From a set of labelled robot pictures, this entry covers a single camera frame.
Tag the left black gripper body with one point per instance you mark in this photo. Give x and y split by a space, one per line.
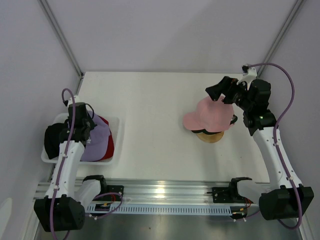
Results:
89 122

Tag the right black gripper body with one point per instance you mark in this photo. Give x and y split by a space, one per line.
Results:
236 94

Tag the left aluminium frame post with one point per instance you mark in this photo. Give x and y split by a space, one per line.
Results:
49 14

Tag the aluminium frame post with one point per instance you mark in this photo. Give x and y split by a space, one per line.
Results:
49 14
284 29

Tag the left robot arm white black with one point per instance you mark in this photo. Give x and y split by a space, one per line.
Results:
62 208

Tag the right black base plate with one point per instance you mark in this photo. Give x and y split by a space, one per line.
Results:
221 195

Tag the black baseball cap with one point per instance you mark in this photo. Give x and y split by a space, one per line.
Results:
52 139

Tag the dark green baseball cap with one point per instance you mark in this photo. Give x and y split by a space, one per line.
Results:
216 129

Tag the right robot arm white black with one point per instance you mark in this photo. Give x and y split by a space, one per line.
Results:
286 197

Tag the right aluminium frame post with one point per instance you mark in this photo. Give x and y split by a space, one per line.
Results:
284 29

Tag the white plastic basket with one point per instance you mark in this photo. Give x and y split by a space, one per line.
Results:
116 128

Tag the white slotted cable duct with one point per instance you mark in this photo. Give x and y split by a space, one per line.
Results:
198 210

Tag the pink baseball cap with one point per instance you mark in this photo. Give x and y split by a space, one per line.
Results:
208 113

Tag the lavender baseball cap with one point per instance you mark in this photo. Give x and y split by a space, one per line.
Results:
97 144

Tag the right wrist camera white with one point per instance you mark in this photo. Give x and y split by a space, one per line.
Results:
249 73

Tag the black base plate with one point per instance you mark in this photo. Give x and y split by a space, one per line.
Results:
119 189
221 195

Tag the aluminium mounting rail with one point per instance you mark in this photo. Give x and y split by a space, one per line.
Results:
151 192

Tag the wooden hat stand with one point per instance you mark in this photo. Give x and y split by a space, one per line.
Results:
210 138

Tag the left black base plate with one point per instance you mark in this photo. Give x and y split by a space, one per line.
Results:
119 189

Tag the red baseball cap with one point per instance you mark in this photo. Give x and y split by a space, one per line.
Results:
110 148

